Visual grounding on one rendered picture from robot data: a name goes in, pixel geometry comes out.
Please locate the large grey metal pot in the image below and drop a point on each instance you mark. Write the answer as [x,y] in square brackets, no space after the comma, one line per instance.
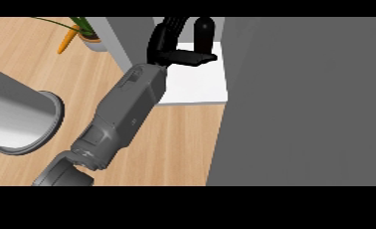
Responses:
[23,116]

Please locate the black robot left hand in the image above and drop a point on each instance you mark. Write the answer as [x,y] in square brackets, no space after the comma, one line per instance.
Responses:
[163,50]

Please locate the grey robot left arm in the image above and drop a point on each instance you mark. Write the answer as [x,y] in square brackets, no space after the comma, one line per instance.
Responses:
[128,107]

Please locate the large dark grey door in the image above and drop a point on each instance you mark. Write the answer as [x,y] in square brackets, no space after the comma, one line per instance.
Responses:
[297,100]

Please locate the green potted plant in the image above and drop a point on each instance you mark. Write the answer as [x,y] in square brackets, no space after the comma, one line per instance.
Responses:
[88,37]

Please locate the orange carrot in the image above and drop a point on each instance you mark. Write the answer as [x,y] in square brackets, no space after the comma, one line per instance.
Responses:
[67,40]

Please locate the grey cabinet side panel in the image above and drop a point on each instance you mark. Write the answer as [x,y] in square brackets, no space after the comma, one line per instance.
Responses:
[129,37]

